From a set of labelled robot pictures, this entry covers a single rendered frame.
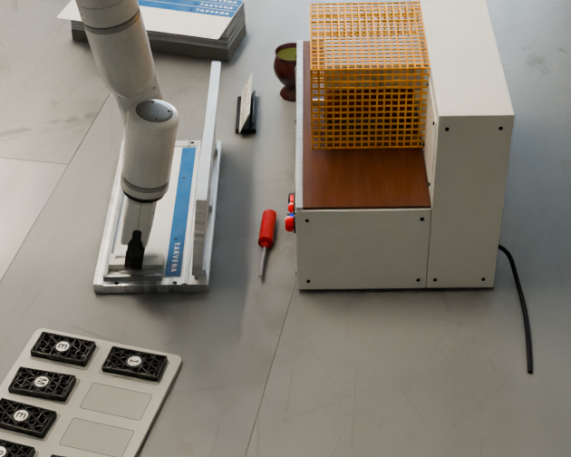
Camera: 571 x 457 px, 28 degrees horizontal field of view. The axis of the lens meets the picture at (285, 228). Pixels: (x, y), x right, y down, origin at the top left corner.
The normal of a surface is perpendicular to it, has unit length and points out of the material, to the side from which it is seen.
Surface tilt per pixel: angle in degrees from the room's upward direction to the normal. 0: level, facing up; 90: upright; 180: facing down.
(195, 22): 0
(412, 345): 0
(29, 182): 0
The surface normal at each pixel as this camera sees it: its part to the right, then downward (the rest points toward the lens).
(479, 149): -0.01, 0.64
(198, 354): -0.03, -0.77
